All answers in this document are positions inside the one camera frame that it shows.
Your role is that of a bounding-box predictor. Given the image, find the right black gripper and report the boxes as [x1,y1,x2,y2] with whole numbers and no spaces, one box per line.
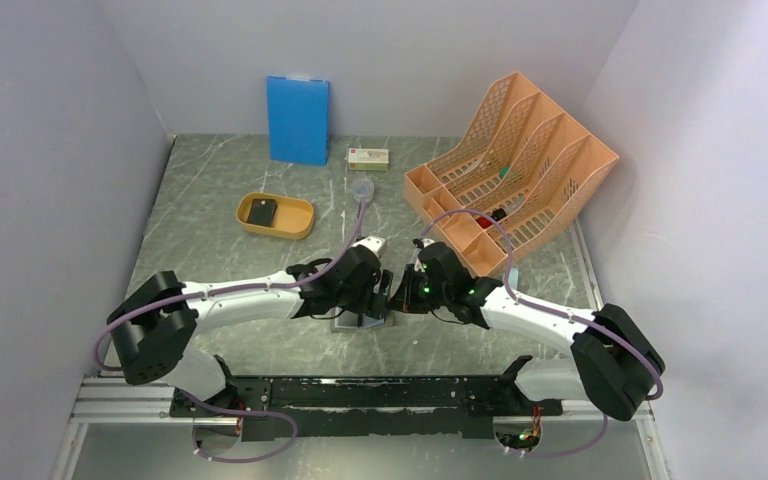
[388,263,451,314]

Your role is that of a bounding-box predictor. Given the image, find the grey card holder wallet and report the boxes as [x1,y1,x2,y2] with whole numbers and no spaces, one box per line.
[328,310,394,333]

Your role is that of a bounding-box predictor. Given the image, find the yellow oval tray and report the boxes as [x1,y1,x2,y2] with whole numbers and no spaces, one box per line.
[236,192,314,240]

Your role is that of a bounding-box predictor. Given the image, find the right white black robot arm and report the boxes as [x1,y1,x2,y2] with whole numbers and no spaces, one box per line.
[388,240,665,421]

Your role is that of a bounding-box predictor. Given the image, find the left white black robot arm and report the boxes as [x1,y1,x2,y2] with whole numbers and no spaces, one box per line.
[103,236,386,416]

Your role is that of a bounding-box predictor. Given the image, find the light blue card on table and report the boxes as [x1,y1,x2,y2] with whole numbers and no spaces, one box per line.
[507,267,520,290]

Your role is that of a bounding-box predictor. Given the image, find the black credit card stack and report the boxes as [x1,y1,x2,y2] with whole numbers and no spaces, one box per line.
[245,198,277,228]

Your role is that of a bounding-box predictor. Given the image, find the red black object in rack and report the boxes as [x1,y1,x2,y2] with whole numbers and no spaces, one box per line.
[476,208,507,229]

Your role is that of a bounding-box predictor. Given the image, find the small clear plastic cup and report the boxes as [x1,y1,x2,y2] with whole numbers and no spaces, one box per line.
[350,177,375,204]

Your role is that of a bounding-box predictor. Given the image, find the small white red box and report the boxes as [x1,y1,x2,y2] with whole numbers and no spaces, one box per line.
[346,148,390,171]

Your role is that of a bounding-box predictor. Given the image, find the orange file organizer rack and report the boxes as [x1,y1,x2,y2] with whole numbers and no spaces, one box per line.
[403,72,619,276]

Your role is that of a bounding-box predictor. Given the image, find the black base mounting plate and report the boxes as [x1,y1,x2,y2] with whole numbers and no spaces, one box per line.
[169,374,564,444]

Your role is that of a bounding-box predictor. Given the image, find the blue board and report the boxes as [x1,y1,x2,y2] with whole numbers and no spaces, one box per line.
[266,76,330,166]

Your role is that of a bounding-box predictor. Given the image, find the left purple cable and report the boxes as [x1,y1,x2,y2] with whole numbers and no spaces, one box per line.
[95,198,371,465]

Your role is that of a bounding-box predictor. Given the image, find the purple cable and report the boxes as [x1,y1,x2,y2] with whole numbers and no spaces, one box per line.
[95,198,371,465]
[417,209,665,460]

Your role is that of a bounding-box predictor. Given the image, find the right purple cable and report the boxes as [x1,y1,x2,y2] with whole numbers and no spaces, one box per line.
[417,209,665,460]

